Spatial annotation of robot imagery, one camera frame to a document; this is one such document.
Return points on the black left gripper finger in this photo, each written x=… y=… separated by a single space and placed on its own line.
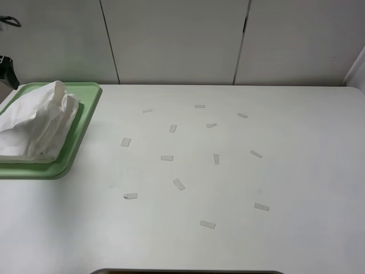
x=7 y=73

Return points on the white short sleeve shirt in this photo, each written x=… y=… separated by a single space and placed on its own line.
x=35 y=126

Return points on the green plastic tray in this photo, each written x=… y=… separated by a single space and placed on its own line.
x=89 y=94

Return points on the clear tape piece left middle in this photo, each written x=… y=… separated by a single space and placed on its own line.
x=125 y=142

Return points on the clear tape piece left front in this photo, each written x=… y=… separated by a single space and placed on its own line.
x=130 y=196

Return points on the clear tape piece centre upper left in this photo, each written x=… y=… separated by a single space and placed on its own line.
x=172 y=128

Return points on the clear tape piece centre lower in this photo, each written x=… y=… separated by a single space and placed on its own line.
x=179 y=184

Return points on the clear tape piece centre upper right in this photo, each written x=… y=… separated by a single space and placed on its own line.
x=211 y=125

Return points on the clear tape piece back right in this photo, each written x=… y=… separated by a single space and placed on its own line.
x=242 y=115

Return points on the clear tape piece front centre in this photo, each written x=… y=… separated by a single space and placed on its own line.
x=207 y=224

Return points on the clear tape piece right middle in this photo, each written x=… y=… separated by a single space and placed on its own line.
x=256 y=154

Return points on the clear tape piece front right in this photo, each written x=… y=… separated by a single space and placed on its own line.
x=261 y=207

